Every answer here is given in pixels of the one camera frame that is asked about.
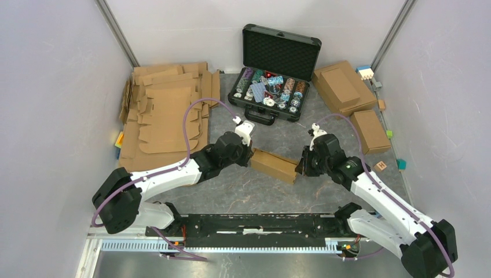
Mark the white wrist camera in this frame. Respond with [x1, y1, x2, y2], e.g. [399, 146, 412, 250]
[308, 123, 327, 151]
[233, 116, 255, 147]

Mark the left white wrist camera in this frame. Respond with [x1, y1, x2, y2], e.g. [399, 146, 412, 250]
[233, 116, 255, 147]

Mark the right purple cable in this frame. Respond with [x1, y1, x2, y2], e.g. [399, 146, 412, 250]
[316, 113, 456, 278]

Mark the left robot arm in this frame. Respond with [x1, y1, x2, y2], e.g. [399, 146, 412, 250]
[92, 130, 252, 236]

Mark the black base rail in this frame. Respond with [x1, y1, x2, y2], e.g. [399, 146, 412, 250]
[159, 213, 357, 248]

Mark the purple cable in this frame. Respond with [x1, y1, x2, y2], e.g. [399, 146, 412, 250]
[90, 98, 240, 262]
[316, 113, 456, 278]

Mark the small wooden cube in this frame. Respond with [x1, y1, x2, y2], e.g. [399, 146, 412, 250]
[378, 100, 386, 112]

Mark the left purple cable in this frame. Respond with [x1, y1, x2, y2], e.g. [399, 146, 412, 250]
[90, 98, 240, 262]

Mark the teal cube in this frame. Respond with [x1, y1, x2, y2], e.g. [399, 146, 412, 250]
[396, 159, 407, 171]

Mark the orange yellow block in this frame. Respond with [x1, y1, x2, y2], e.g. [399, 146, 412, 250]
[114, 131, 124, 159]

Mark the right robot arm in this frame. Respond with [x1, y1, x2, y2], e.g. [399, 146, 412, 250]
[295, 129, 458, 277]

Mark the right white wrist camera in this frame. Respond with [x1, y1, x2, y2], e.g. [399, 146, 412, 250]
[308, 123, 327, 151]

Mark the large folded cardboard box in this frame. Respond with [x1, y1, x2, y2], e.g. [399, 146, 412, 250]
[312, 60, 377, 116]

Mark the stack of flat cardboard blanks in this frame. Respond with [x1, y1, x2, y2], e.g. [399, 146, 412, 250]
[119, 62, 220, 171]

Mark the blue white toy block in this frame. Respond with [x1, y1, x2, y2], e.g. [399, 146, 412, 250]
[356, 65, 374, 81]

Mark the small folded cardboard box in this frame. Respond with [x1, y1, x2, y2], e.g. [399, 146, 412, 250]
[350, 110, 391, 155]

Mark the wooden letter H cube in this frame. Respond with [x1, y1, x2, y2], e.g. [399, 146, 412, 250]
[373, 161, 387, 172]

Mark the black poker chip case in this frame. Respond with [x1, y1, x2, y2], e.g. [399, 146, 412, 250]
[228, 24, 322, 125]

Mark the grey toy block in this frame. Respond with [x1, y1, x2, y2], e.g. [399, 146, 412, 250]
[371, 81, 383, 92]

